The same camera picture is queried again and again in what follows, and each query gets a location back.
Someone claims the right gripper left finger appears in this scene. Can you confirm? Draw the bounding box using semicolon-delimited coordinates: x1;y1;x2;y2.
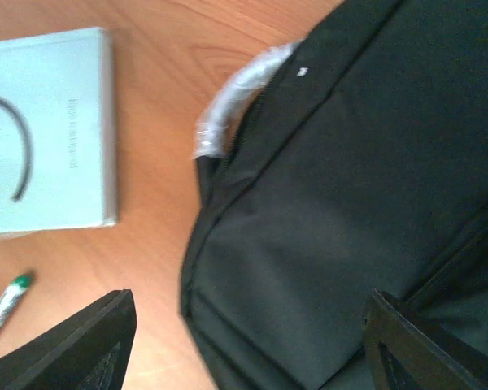
0;289;137;389

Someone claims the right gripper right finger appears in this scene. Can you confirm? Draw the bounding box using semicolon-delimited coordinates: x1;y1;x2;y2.
364;290;488;389

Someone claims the black student backpack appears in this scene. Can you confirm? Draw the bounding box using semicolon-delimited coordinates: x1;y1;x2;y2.
181;1;488;389

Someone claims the grey Great Gatsby book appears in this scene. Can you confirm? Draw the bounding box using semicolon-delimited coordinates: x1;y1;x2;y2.
0;27;118;236

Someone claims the green white marker pen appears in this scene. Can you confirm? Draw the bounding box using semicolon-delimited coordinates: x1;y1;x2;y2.
0;271;35;330

